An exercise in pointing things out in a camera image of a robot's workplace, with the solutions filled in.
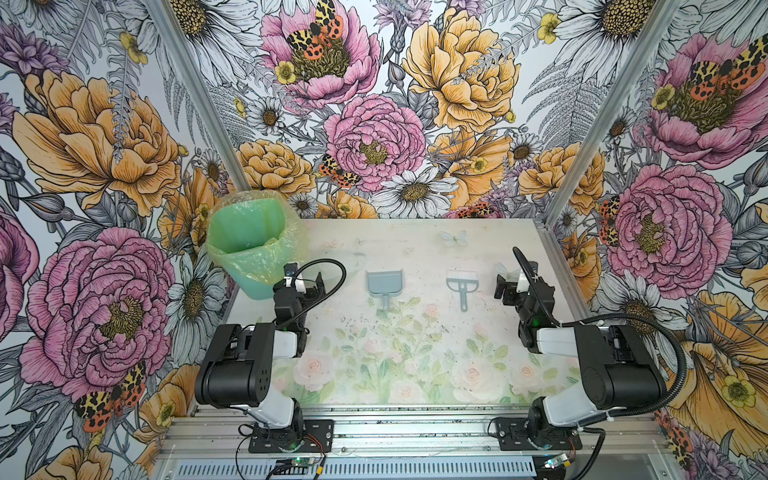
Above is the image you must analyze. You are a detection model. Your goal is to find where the grey-green hand brush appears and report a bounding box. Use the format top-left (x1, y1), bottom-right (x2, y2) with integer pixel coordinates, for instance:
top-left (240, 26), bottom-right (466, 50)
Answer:
top-left (445, 270), bottom-right (479, 313)

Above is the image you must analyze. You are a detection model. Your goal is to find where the grey-green plastic dustpan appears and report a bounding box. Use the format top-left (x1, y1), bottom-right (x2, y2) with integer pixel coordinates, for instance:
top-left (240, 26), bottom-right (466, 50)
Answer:
top-left (366, 270), bottom-right (404, 311)

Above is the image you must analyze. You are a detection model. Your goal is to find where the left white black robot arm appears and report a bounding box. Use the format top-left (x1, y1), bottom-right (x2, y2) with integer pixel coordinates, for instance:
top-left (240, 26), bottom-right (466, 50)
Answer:
top-left (194, 275), bottom-right (326, 450)

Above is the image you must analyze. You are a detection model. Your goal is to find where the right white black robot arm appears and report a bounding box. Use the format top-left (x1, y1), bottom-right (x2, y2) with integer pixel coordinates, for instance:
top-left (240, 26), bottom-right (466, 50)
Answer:
top-left (494, 271), bottom-right (668, 449)

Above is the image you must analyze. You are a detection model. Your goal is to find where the green bin with bag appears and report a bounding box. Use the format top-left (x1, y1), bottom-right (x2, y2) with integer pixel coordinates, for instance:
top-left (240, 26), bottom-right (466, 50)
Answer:
top-left (205, 190), bottom-right (308, 300)

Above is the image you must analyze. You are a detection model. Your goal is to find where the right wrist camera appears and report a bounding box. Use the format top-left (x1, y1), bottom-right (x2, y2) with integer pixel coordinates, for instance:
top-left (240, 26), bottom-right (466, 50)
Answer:
top-left (516, 261), bottom-right (538, 293)

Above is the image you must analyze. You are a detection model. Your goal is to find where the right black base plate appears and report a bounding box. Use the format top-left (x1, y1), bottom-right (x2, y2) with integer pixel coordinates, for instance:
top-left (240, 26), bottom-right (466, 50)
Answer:
top-left (487, 417), bottom-right (583, 451)

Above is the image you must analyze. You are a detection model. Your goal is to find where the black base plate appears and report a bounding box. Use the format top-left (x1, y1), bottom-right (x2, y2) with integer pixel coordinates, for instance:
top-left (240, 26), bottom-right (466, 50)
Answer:
top-left (247, 420), bottom-right (335, 454)
top-left (487, 417), bottom-right (583, 451)

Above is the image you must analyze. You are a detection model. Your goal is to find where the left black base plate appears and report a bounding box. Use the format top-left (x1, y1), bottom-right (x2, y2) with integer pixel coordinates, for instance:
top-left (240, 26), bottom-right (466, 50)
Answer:
top-left (247, 420), bottom-right (335, 454)

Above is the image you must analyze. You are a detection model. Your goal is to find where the right black corrugated cable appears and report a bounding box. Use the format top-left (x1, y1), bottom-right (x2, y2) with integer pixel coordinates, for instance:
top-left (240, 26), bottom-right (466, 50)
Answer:
top-left (512, 246), bottom-right (688, 480)

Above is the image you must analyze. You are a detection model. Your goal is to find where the aluminium rail frame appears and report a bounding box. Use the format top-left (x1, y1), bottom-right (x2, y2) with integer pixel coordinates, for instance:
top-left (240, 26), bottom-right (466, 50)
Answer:
top-left (151, 405), bottom-right (685, 479)

